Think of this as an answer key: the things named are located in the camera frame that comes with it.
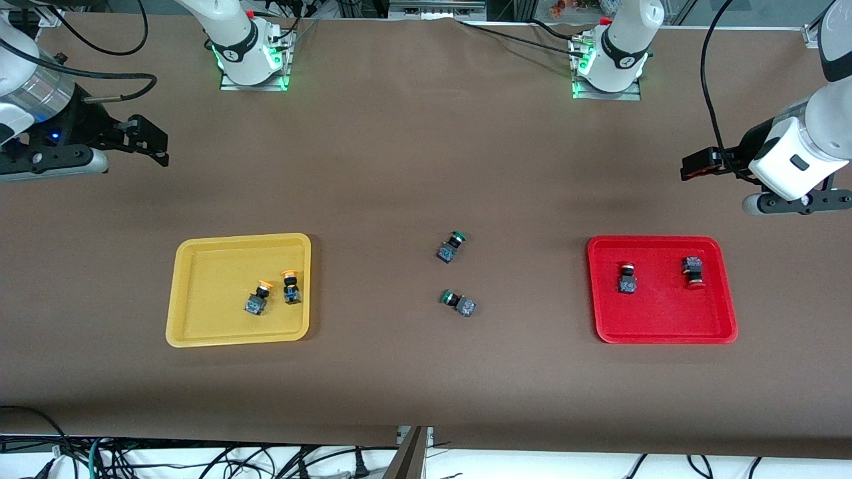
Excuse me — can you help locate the yellow plastic tray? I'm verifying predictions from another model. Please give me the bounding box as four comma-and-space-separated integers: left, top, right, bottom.
165, 232, 312, 349

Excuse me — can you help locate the red plastic tray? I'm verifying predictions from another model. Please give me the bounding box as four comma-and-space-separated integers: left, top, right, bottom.
586, 236, 738, 345

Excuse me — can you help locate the silver metal rack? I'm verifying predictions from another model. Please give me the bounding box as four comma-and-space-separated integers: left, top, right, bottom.
388, 0, 488, 21

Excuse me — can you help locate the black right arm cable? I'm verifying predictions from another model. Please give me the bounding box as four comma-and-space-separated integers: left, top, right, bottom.
53, 0, 149, 57

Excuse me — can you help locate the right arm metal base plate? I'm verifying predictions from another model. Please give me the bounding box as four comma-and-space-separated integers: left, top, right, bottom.
220, 20, 296, 92

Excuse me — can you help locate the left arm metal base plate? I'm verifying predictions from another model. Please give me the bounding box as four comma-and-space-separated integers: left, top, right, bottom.
571, 33, 643, 102

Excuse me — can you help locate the black cable on table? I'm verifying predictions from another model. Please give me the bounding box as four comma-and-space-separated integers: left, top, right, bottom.
456, 19, 586, 54

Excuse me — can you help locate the green push button switch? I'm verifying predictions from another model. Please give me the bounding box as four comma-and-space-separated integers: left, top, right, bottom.
437, 231, 467, 264
439, 289, 477, 318

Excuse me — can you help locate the black floor cable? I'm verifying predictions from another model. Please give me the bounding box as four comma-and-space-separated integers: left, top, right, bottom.
0, 404, 67, 460

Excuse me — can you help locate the green cable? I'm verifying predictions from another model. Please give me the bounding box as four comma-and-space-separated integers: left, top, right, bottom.
85, 436, 107, 479

